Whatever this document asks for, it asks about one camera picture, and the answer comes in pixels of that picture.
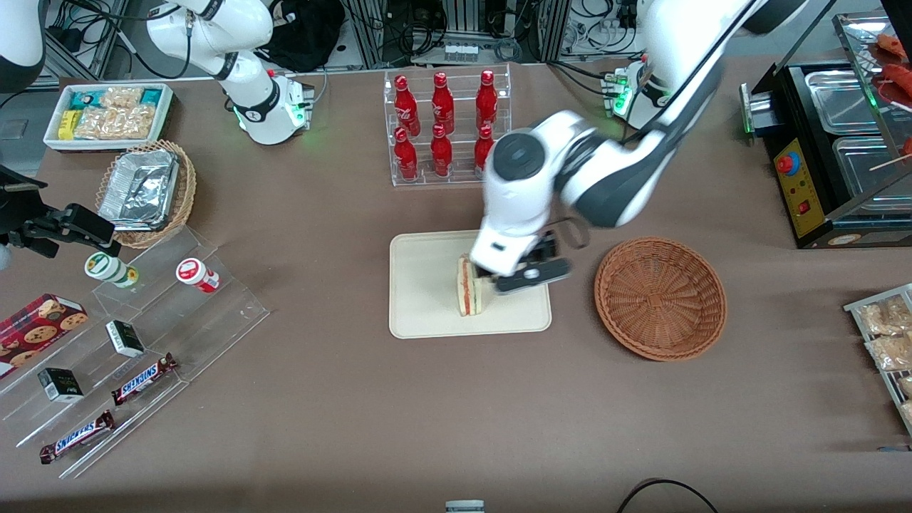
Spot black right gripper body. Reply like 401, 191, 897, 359
0, 165, 51, 247

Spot triangular sandwich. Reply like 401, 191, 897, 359
456, 254, 494, 318

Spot cream rectangular tray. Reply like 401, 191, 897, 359
388, 228, 553, 340

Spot tan wicker basket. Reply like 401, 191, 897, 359
95, 140, 197, 249

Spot brown wicker basket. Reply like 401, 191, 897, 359
594, 236, 728, 362

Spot tray of packaged snacks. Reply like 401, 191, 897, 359
844, 284, 912, 437

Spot green capped drink bottle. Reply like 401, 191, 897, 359
84, 252, 140, 289

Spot stacked foil containers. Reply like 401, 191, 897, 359
98, 149, 180, 231

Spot red cookie box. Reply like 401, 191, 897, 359
0, 294, 89, 379

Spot clear acrylic bottle rack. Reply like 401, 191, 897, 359
383, 64, 512, 187

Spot red cola bottle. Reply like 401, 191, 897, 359
394, 127, 419, 181
475, 69, 499, 132
430, 124, 453, 177
431, 71, 455, 135
393, 74, 421, 138
474, 125, 495, 179

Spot clear bags of crackers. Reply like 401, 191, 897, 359
74, 86, 155, 140

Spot small black box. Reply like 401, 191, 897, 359
37, 368, 85, 403
105, 320, 146, 358

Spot red capped drink bottle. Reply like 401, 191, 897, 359
176, 258, 221, 294

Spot white snack bin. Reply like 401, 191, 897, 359
43, 83, 175, 153

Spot clear acrylic stepped display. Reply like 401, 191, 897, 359
0, 227, 271, 480

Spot Snickers bar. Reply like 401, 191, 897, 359
110, 353, 179, 407
39, 410, 116, 465

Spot black bag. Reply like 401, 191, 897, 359
258, 0, 347, 73

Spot black food warmer machine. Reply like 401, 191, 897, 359
740, 11, 912, 250

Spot clear snack bag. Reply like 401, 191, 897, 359
857, 296, 912, 336
866, 335, 912, 372

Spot black cable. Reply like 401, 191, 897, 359
616, 478, 720, 513

